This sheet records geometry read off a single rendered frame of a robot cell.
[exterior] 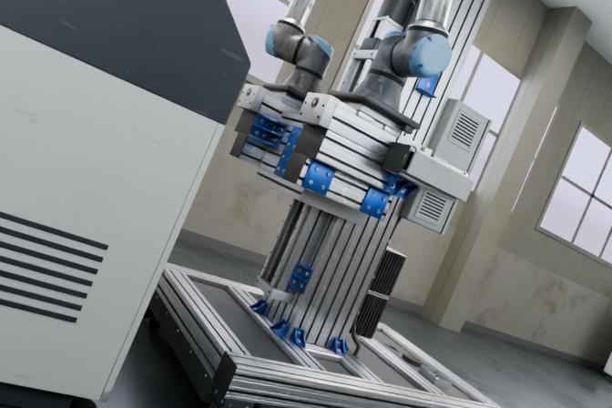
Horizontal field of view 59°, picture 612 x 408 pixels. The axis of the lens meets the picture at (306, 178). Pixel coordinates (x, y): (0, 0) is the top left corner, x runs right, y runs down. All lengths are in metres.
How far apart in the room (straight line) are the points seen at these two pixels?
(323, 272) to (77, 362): 0.85
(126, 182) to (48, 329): 0.37
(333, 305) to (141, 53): 1.11
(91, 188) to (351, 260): 0.99
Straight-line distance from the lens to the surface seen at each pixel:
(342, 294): 1.96
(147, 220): 1.31
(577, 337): 7.66
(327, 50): 2.10
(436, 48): 1.56
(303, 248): 1.88
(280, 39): 2.12
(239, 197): 4.10
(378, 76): 1.66
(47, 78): 1.27
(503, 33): 5.53
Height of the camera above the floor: 0.74
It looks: level
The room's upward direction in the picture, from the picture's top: 23 degrees clockwise
